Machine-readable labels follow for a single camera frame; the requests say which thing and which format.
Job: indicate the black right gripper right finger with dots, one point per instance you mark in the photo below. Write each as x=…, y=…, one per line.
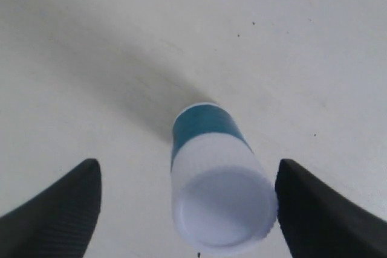
x=317, y=221

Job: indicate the white teal pill bottle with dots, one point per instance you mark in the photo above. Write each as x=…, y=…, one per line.
x=222, y=200

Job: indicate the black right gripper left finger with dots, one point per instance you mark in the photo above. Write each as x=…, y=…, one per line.
x=58, y=222

